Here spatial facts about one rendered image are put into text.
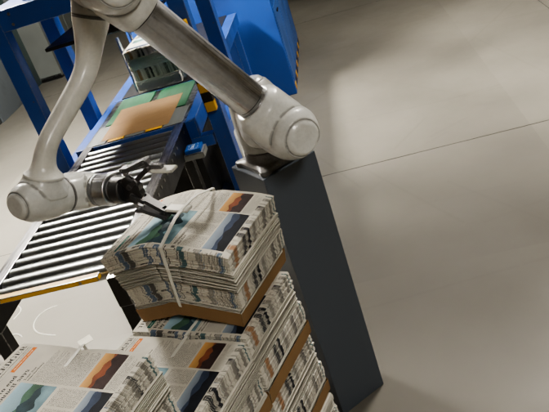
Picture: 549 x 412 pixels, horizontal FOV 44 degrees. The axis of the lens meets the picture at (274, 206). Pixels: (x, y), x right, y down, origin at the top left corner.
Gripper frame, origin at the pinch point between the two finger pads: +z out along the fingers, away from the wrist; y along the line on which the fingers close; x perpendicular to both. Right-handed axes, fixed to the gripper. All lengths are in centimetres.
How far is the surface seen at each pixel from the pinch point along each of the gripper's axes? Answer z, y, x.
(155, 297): -8.6, 26.0, 13.2
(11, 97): -551, 126, -438
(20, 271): -93, 42, -14
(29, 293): -74, 39, 1
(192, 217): 1.6, 9.0, -0.4
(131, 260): -10.6, 13.2, 13.8
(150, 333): -11.3, 35.3, 17.3
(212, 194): 1.5, 9.0, -11.7
